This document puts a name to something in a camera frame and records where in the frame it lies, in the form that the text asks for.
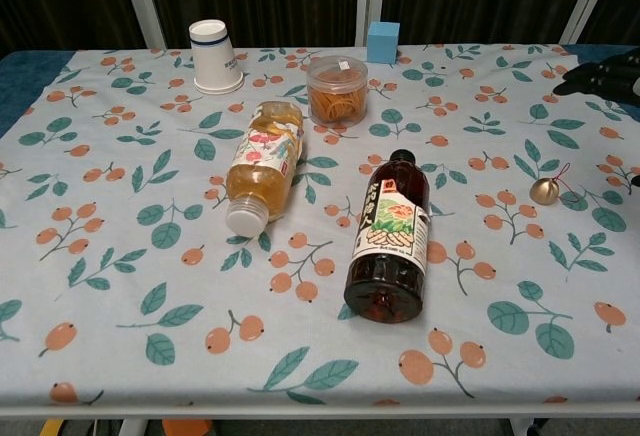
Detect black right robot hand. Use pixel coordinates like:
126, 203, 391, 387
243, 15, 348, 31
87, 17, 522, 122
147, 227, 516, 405
552, 52, 640, 104

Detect small golden bell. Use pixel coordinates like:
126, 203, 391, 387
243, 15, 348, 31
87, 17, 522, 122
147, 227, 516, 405
530, 162, 590, 205

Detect light blue foam cube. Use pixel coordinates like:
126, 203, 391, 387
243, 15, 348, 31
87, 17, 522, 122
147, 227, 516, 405
366, 20, 401, 64

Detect clear jar of rubber bands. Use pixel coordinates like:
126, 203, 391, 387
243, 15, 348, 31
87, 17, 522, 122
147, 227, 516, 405
306, 55, 370, 125

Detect dark brown tea bottle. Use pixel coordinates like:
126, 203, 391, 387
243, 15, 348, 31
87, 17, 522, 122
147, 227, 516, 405
343, 148, 432, 324

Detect yellow tea bottle floral label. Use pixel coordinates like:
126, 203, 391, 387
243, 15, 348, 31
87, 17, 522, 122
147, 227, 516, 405
224, 100, 306, 236

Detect white paper cup blue stripe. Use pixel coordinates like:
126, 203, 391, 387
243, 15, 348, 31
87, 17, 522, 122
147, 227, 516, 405
188, 19, 245, 96

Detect floral fruit print tablecloth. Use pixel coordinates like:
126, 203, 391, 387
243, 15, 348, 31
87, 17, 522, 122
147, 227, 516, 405
0, 44, 640, 407

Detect orange object under table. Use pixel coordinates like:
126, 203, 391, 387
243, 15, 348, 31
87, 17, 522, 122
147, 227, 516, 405
161, 419, 214, 436

